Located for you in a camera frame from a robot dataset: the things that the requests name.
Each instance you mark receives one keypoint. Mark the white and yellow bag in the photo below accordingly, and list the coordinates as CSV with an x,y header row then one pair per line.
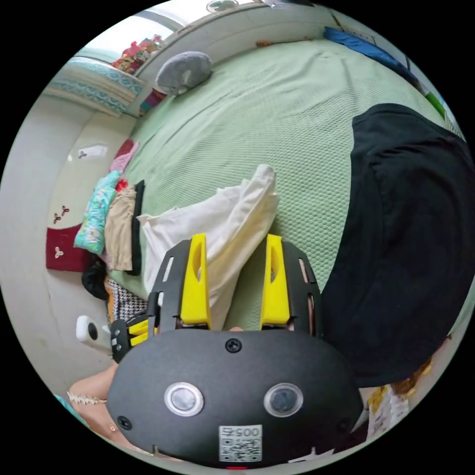
x,y
386,412

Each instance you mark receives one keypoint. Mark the grey plush cushion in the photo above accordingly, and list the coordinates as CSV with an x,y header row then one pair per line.
x,y
183,72

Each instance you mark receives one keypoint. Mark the pile of clothes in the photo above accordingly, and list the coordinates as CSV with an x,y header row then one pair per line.
x,y
115,230

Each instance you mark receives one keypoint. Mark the blue blanket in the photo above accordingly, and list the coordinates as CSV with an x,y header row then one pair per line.
x,y
365,46

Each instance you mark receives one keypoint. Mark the person's left forearm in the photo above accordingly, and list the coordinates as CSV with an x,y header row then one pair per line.
x,y
100,419

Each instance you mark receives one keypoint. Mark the white short sleeve shirt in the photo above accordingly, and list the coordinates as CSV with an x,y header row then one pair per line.
x,y
226,226

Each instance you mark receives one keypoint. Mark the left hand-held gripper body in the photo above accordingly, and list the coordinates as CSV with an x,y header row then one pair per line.
x,y
119,341

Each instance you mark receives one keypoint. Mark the person's left hand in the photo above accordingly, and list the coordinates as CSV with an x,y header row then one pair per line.
x,y
99,382

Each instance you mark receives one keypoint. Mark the black garment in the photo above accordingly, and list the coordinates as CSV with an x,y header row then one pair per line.
x,y
400,241

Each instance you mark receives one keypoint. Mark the bed with green quilt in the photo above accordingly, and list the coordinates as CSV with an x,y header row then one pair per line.
x,y
259,122

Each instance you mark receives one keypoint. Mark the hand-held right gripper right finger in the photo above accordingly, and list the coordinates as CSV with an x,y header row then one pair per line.
x,y
275,297

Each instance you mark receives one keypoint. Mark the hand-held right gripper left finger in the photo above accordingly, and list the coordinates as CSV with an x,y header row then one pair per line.
x,y
193,293

